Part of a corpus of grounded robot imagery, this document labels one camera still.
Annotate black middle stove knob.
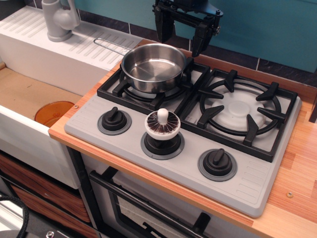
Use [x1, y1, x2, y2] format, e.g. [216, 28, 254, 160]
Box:
[141, 132, 185, 160]

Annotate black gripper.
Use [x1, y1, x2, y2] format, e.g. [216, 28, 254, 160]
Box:
[153, 0, 223, 57]

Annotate black stove knob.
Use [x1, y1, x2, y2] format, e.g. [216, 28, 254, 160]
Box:
[141, 132, 185, 160]
[198, 148, 237, 182]
[97, 107, 132, 136]

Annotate black right burner grate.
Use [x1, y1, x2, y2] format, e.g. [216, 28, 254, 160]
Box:
[180, 69, 302, 162]

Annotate brass countertop screw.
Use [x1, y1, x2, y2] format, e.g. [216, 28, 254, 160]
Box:
[286, 192, 293, 198]

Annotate black left stove knob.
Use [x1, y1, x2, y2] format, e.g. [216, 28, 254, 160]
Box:
[97, 107, 132, 136]

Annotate wooden drawer fronts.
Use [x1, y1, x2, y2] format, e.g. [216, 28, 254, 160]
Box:
[0, 151, 97, 238]

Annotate grey toy faucet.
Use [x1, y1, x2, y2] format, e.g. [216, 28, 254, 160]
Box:
[42, 0, 80, 42]

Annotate orange plastic drain disc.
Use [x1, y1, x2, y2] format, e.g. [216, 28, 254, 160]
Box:
[34, 101, 74, 127]

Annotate oven door with handle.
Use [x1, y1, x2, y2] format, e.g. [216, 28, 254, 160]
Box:
[89, 166, 268, 238]

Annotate toy mushroom white brown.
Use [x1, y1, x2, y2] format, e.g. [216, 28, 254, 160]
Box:
[144, 108, 181, 141]

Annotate grey toy stove top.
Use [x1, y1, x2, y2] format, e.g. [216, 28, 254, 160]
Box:
[63, 56, 302, 219]

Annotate black burner grate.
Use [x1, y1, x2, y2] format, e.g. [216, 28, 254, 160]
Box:
[97, 58, 211, 114]
[180, 69, 302, 162]

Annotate black left burner grate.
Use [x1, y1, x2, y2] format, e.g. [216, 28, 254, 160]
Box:
[97, 58, 211, 114]

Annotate stainless steel pan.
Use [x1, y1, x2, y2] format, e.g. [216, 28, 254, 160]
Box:
[94, 38, 187, 94]

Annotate black braided cable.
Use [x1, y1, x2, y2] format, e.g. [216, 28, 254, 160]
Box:
[0, 194, 30, 238]

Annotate white toy sink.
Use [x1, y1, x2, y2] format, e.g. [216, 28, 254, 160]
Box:
[0, 6, 141, 189]

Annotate black right stove knob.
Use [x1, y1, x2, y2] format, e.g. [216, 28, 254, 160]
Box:
[198, 148, 237, 182]

